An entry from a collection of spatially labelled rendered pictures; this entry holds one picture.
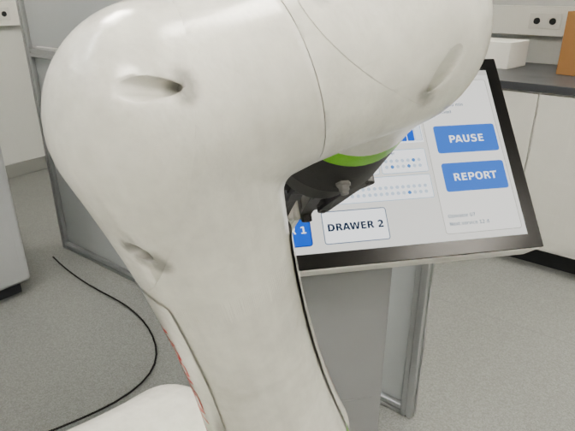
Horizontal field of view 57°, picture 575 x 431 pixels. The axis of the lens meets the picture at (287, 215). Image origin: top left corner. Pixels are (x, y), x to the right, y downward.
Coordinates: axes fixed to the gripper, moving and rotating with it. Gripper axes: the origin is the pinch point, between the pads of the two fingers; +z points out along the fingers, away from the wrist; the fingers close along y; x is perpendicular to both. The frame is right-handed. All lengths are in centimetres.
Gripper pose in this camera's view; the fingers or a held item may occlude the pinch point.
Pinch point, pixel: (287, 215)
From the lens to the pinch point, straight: 61.5
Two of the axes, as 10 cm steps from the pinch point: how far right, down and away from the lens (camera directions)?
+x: 1.2, 9.5, -2.8
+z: -1.5, 3.0, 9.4
